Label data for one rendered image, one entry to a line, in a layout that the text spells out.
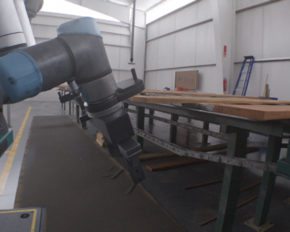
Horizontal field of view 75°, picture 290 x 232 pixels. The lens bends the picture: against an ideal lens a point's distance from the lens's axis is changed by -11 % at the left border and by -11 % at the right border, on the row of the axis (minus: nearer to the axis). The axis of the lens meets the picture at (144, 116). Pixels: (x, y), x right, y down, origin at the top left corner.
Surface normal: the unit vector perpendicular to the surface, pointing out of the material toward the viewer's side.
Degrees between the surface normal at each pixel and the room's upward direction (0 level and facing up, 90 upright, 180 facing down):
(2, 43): 99
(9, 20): 83
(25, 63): 70
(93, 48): 90
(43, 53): 59
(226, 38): 90
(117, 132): 97
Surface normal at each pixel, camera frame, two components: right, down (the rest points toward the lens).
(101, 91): 0.39, 0.31
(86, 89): -0.30, 0.47
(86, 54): 0.76, 0.29
